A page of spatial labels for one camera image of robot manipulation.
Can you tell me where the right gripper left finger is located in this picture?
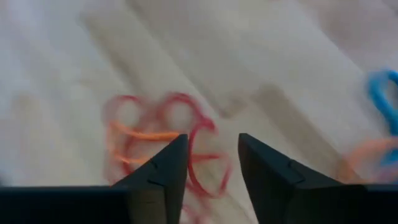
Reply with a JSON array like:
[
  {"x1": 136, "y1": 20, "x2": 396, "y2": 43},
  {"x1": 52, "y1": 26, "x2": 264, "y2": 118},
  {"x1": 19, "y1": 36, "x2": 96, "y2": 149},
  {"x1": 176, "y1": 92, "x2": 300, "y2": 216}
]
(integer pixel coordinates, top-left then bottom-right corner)
[{"x1": 0, "y1": 134, "x2": 189, "y2": 224}]

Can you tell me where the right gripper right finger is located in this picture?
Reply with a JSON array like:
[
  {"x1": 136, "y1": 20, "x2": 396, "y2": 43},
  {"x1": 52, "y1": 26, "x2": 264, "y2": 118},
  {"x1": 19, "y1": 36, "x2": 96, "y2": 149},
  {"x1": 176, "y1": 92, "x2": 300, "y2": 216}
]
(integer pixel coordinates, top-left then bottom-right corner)
[{"x1": 238, "y1": 133, "x2": 398, "y2": 224}]

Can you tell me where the pile of rubber bands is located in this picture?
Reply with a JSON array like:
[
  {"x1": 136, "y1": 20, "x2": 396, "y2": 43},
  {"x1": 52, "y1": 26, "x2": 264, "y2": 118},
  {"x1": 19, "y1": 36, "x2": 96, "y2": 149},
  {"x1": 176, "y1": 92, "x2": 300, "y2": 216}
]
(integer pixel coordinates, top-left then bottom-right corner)
[{"x1": 107, "y1": 120, "x2": 181, "y2": 166}]

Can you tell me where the blue rubber band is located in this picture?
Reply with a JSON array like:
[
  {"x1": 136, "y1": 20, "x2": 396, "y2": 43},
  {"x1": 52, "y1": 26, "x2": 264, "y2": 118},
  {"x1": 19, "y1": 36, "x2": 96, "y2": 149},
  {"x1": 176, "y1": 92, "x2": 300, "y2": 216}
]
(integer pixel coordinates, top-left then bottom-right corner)
[{"x1": 366, "y1": 70, "x2": 398, "y2": 166}]

